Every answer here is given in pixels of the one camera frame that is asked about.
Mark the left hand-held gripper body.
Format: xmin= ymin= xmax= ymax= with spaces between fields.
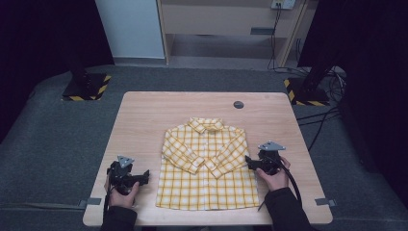
xmin=106 ymin=155 xmax=142 ymax=195

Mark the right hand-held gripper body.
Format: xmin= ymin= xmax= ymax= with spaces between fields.
xmin=258 ymin=141 xmax=287 ymax=176

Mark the yellow plaid shirt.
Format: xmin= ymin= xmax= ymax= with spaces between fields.
xmin=156 ymin=116 xmax=260 ymax=212

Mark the person's right hand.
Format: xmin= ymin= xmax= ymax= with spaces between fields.
xmin=255 ymin=157 xmax=292 ymax=193

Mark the person's left hand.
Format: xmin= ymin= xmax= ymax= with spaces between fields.
xmin=104 ymin=182 xmax=140 ymax=208

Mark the black stand with striped base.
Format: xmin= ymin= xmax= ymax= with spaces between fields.
xmin=62 ymin=47 xmax=113 ymax=102
xmin=283 ymin=61 xmax=331 ymax=107

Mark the gray desk label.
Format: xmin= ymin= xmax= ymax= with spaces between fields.
xmin=250 ymin=27 xmax=275 ymax=36

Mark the dark curtain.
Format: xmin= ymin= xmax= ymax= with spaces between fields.
xmin=297 ymin=0 xmax=408 ymax=200
xmin=0 ymin=0 xmax=115 ymax=139

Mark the white panel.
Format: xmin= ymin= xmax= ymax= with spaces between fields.
xmin=95 ymin=0 xmax=166 ymax=60

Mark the white power strip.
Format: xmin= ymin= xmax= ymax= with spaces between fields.
xmin=270 ymin=0 xmax=296 ymax=10

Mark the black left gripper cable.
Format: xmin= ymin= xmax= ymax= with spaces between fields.
xmin=103 ymin=186 xmax=114 ymax=214

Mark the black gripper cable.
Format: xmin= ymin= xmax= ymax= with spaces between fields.
xmin=274 ymin=156 xmax=303 ymax=207
xmin=103 ymin=186 xmax=114 ymax=214

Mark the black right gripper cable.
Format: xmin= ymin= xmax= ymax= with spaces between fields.
xmin=274 ymin=156 xmax=303 ymax=207

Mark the gray table edge bracket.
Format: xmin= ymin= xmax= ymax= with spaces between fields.
xmin=315 ymin=197 xmax=337 ymax=207
xmin=78 ymin=197 xmax=102 ymax=209

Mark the black floor cable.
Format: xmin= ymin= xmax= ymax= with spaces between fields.
xmin=296 ymin=107 xmax=341 ymax=152

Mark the flat gray floor strap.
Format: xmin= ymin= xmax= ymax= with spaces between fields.
xmin=0 ymin=201 xmax=87 ymax=211

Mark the tangle of black cables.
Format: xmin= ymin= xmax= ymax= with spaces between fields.
xmin=297 ymin=65 xmax=348 ymax=105

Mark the black power strip cable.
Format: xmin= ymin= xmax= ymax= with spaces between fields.
xmin=268 ymin=3 xmax=284 ymax=71

